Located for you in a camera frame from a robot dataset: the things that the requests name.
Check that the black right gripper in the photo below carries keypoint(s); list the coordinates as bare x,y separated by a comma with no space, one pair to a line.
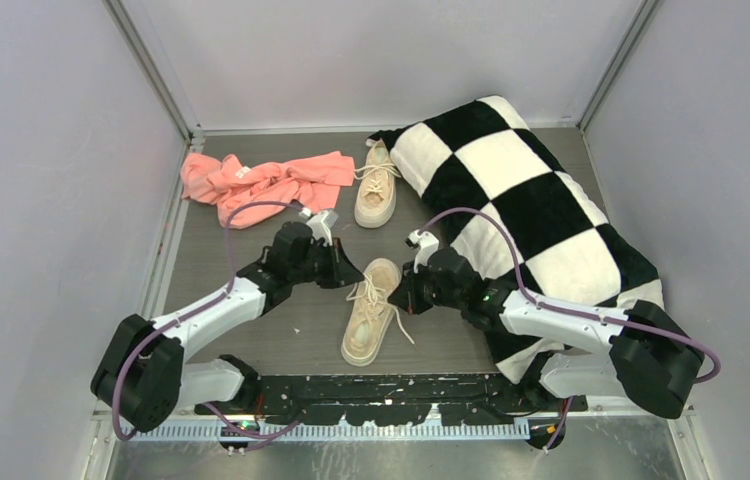
407,299

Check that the black white checkered pillow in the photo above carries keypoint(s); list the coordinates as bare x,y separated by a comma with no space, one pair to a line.
506,204

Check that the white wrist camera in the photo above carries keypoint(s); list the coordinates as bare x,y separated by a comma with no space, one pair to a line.
320,224
425,243

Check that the aluminium front rail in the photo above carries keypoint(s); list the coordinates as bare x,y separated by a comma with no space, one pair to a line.
204,421

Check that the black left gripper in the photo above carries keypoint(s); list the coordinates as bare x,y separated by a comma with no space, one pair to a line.
341,269

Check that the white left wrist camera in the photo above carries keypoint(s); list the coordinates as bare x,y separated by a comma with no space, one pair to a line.
320,224

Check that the beige sneaker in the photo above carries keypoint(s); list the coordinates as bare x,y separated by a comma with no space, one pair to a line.
376,199
371,313

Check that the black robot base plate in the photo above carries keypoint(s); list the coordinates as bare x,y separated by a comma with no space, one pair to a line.
388,400

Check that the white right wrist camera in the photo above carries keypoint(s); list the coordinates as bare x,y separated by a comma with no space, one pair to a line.
425,243

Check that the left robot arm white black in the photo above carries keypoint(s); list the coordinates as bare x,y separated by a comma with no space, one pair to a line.
146,374

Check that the pink cloth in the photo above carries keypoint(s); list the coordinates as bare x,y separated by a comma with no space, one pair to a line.
245,196

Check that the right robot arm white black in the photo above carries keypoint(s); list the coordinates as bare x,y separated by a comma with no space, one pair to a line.
639,353

